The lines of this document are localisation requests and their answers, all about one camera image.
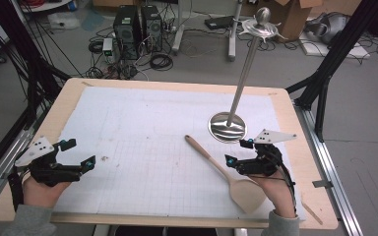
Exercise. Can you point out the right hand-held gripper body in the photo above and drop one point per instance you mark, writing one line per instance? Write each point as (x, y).
(262, 164)

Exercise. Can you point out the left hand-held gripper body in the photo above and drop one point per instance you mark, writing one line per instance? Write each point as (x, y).
(54, 172)

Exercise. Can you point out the beige spatula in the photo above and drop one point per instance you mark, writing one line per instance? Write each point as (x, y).
(242, 193)

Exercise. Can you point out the person's left hand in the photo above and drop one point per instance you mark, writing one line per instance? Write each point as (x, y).
(42, 195)

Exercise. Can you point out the person's right hand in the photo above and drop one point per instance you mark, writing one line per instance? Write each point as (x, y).
(279, 195)

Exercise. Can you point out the silver metal utensil stand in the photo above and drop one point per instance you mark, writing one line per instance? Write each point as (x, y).
(226, 129)

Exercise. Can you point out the white grid mat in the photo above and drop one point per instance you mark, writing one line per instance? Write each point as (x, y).
(138, 131)

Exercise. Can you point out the thin wooden strip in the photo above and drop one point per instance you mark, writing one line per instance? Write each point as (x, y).
(312, 213)

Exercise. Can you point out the white power supply box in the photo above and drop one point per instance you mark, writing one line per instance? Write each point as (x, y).
(108, 49)

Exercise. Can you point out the white stand leg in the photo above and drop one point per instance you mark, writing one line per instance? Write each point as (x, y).
(233, 39)
(178, 36)

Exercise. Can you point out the clear plastic bag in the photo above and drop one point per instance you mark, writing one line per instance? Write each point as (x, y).
(64, 20)

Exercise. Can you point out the black flat device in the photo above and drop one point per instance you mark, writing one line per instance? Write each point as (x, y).
(218, 22)

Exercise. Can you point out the large black computer tower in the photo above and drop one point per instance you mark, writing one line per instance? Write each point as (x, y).
(127, 31)

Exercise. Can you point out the brown cardboard box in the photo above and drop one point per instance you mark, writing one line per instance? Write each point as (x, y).
(292, 19)

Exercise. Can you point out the white round table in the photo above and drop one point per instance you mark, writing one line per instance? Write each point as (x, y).
(46, 6)

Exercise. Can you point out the slim black computer tower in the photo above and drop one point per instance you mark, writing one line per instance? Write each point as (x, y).
(151, 28)

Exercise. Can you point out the grey bag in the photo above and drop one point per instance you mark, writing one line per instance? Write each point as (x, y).
(331, 28)

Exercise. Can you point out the white flat board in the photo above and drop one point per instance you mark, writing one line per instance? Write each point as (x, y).
(357, 52)

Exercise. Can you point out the aluminium rail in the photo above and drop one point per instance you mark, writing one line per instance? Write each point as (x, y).
(344, 203)
(0, 170)

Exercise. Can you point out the grey metal bracket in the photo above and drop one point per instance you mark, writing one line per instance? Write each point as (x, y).
(322, 184)

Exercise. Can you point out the black frame strut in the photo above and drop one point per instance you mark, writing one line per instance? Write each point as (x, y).
(338, 49)
(29, 65)

